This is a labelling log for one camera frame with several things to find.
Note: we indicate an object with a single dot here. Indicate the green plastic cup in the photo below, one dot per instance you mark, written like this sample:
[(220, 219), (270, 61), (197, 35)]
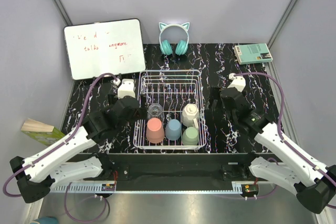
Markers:
[(190, 136)]

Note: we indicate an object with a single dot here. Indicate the white slotted cable duct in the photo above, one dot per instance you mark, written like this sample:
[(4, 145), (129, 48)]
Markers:
[(97, 188)]

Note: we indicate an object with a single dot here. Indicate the white dry-erase board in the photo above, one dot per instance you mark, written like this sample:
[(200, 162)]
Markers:
[(110, 47)]

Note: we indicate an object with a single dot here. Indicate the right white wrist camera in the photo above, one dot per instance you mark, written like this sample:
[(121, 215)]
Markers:
[(237, 82)]

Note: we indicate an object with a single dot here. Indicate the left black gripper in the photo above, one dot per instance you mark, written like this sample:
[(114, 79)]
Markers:
[(141, 114)]

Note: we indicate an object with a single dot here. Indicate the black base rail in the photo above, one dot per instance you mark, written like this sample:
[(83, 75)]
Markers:
[(177, 172)]

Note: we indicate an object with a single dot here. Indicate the black marble pattern mat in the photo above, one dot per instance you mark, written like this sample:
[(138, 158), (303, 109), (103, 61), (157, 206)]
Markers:
[(215, 62)]

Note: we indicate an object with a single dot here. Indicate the clear faceted glass cup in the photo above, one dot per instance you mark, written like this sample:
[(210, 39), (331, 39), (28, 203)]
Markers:
[(155, 110)]

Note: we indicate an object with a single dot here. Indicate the pink plastic cup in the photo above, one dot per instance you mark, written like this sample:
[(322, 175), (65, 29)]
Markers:
[(154, 131)]

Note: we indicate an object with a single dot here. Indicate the blue plastic cup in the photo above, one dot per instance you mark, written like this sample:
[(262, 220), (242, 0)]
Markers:
[(173, 130)]

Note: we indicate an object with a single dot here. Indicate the white ceramic mug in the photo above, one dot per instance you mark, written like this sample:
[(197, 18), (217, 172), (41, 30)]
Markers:
[(190, 115)]

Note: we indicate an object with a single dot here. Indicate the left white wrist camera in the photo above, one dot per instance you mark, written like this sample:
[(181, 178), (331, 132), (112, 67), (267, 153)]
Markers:
[(126, 88)]

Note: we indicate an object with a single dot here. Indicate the teal book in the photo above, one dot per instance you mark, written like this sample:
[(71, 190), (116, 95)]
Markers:
[(252, 53)]

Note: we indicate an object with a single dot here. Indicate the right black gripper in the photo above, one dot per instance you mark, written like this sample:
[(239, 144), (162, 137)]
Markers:
[(214, 94)]

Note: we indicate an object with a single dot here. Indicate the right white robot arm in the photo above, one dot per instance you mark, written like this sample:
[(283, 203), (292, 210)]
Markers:
[(311, 181)]

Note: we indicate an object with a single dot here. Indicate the white wire dish rack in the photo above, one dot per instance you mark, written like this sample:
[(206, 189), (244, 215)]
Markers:
[(173, 90)]

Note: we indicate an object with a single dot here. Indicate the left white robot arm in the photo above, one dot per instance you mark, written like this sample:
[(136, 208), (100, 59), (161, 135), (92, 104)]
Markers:
[(37, 175)]

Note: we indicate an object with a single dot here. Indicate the green wooden box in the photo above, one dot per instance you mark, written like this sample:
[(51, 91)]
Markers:
[(41, 132)]

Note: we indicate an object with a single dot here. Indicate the teal cat-ear headphones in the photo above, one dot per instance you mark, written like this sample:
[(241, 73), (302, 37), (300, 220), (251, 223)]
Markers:
[(174, 38)]

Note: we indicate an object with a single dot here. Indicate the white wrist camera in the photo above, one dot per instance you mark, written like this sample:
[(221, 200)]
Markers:
[(237, 82), (126, 88)]

